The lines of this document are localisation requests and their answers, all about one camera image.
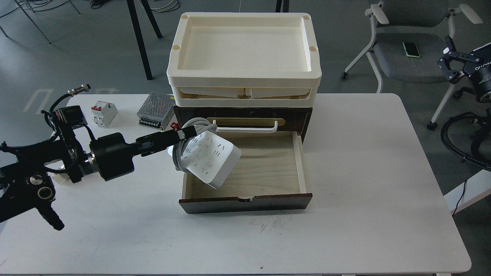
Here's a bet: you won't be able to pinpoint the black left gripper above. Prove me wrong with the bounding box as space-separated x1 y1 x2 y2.
89 125 198 181

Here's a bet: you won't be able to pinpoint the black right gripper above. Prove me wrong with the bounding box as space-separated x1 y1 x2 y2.
438 36 491 103

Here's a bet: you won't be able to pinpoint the white power strip with cable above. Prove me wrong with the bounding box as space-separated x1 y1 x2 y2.
167 117 241 189

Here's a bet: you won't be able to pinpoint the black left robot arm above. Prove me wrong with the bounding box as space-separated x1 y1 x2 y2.
1 84 205 230

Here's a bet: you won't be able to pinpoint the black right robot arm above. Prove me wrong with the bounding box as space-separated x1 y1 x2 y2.
437 36 491 171

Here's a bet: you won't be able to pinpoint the metal mesh power supply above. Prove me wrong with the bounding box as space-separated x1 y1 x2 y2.
137 92 175 130

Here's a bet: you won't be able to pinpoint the green smartphone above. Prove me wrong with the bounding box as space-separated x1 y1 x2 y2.
402 42 420 58

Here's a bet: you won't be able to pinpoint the grey office chair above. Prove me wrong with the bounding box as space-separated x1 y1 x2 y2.
341 0 486 130

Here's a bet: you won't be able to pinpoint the white red circuit breaker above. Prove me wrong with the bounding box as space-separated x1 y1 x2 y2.
91 101 118 128

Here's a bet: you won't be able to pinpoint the cream plastic stacked tray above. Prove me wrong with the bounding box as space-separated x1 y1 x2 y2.
167 12 321 108

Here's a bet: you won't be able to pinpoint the open wooden drawer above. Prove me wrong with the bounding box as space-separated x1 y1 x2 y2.
179 131 313 214

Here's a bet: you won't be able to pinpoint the white side table edge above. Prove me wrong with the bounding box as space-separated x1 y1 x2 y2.
444 169 491 214

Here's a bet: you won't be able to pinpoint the black table legs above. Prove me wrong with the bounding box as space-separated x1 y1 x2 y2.
126 0 163 81

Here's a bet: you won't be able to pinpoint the brass valve red handle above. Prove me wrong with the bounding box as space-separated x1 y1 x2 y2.
170 122 181 131

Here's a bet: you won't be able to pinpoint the white drawer handle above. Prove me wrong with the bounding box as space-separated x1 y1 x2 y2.
212 120 278 134

